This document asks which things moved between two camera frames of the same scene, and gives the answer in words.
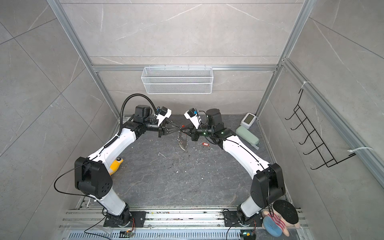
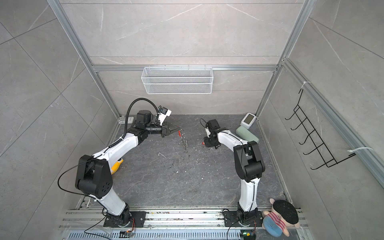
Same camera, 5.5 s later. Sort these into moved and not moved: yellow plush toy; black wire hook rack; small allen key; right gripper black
Moved: right gripper black
Not moved: yellow plush toy; black wire hook rack; small allen key
